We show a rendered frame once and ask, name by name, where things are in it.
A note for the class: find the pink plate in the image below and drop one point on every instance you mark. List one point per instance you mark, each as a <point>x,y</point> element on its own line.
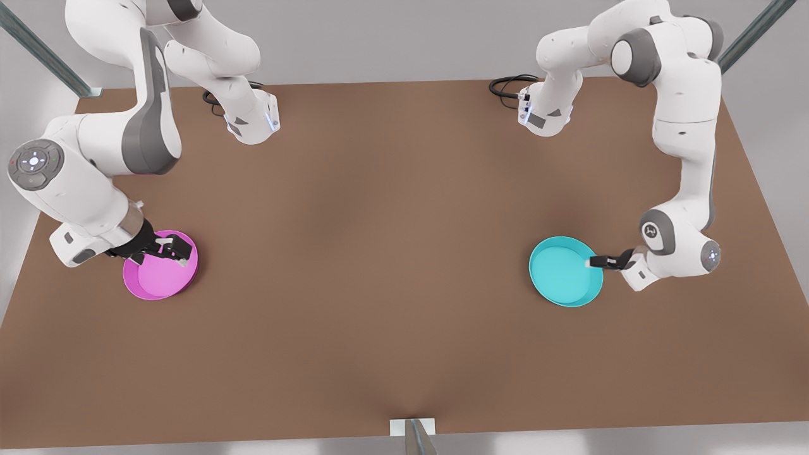
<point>161,275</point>

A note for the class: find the blue plate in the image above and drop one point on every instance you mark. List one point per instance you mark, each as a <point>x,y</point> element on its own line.
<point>562,272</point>

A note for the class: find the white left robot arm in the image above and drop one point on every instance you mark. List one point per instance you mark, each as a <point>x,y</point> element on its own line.
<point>686,107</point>

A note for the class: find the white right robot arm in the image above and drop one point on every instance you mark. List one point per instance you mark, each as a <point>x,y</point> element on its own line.
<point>95,145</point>

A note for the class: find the silver frame post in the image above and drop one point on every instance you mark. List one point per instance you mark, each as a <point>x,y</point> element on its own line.
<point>416,436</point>
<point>44,50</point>
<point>752,31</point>

